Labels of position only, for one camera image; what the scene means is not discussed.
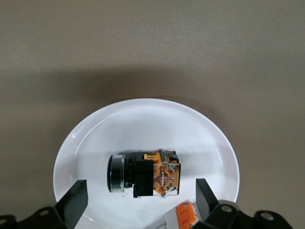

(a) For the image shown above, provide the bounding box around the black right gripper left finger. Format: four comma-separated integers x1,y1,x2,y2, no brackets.
0,179,89,229

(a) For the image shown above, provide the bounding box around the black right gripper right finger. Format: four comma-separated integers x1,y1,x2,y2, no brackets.
190,178,296,229

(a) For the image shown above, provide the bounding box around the grey orange lever connector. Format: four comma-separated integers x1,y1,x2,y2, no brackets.
164,201,200,229

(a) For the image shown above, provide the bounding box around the brown table cover mat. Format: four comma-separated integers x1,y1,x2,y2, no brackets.
0,0,305,229

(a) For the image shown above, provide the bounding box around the orange black push-button switch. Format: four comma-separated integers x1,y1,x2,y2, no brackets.
106,149,182,199

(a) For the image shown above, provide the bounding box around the pink round plate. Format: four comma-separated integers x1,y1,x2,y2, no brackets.
52,98,240,229

